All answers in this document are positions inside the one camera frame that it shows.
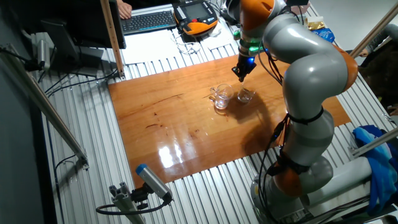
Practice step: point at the short aluminium frame beam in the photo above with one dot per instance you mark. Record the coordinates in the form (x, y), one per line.
(376, 141)

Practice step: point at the gold snack packet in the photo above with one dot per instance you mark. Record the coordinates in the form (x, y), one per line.
(315, 24)

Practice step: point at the silver camera with blue cap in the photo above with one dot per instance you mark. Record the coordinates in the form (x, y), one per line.
(154, 182)

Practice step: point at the wooden upright post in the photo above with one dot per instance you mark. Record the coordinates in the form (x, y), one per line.
(112, 37)

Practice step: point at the large white paper sheet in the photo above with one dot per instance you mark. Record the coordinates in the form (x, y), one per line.
(149, 46)

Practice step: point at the person in face mask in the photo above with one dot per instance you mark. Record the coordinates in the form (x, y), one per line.
(373, 31)

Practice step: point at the small white paper sheet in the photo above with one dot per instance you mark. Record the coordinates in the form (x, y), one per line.
(222, 42)

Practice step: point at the blue snack packet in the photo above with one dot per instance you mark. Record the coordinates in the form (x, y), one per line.
(324, 35)

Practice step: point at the orange black teach pendant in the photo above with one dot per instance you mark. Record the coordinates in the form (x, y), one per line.
(196, 18)

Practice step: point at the short aluminium profile mount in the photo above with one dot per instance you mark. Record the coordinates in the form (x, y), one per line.
(124, 202)

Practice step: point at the blue cloth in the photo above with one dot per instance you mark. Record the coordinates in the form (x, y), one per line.
(379, 168)

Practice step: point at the pink box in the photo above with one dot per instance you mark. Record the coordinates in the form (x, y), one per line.
(298, 10)

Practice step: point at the glossy wooden board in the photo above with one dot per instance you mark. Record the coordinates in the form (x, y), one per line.
(171, 124)

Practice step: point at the operator hand at keyboard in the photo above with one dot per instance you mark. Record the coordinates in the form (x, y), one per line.
(124, 9)

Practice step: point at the small silver camera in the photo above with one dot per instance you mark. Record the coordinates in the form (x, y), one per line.
(43, 54)

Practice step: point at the white crumpled tissue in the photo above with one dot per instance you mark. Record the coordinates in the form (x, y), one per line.
(215, 30)

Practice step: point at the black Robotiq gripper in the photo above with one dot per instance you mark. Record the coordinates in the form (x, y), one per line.
(245, 65)

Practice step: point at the black round spool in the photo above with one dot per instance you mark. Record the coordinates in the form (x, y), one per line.
(232, 11)

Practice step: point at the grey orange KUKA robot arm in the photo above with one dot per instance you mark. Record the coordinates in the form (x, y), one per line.
(311, 71)

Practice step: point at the helper forearm grey sleeve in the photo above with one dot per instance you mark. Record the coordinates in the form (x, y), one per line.
(382, 37)

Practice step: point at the long aluminium frame beam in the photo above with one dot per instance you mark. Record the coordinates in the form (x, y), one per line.
(46, 109)

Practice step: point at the black computer keyboard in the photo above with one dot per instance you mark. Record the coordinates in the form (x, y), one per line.
(148, 21)

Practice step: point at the helper bare hand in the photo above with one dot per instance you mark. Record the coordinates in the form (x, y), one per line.
(363, 52)

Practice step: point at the grey monitor stand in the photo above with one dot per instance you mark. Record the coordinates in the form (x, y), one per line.
(62, 40)

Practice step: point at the black computer monitor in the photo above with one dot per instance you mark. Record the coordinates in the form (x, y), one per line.
(77, 25)

